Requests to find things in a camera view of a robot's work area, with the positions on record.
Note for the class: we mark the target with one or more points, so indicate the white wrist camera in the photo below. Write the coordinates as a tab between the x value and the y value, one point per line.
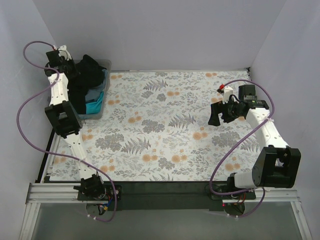
226	92
63	52

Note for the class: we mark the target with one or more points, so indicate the clear plastic bin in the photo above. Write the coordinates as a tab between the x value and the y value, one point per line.
86	90

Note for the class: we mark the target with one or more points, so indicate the aluminium frame rail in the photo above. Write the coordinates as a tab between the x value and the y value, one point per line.
162	211

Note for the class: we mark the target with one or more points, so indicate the turquoise shirt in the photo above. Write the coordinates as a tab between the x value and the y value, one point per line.
94	107

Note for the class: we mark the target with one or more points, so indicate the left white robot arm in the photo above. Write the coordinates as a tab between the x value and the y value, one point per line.
66	122

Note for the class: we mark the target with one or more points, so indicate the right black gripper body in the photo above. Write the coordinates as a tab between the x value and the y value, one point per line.
223	113

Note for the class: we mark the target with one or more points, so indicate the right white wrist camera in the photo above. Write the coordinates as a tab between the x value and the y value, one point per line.
226	92

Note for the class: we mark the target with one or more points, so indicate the teal blue shirt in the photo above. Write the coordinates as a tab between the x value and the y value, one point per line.
94	93

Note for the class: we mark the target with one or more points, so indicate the black t-shirt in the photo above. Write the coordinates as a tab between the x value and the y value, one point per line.
90	75

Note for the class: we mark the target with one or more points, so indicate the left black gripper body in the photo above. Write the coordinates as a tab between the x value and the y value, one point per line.
69	69

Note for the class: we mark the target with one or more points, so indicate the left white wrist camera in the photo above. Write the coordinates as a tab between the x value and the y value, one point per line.
63	52

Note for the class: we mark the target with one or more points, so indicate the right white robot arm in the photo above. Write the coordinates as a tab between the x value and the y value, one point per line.
277	164

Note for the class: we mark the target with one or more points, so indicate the floral table mat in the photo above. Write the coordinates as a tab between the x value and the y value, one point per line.
154	127

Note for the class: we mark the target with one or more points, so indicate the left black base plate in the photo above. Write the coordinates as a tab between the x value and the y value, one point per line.
104	195

